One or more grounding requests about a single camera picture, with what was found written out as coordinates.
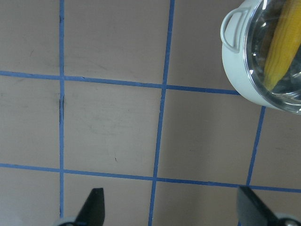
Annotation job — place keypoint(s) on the brown paper table cover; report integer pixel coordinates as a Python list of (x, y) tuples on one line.
[(131, 96)]

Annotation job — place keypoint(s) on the white metal cooking pot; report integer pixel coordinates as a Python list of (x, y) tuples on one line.
[(233, 37)]

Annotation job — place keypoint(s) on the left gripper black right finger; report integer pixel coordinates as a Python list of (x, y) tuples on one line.
[(252, 211)]

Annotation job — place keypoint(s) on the yellow corn cob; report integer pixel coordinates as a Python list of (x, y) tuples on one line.
[(284, 45)]

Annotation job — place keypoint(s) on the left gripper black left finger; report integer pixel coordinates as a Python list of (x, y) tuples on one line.
[(92, 212)]

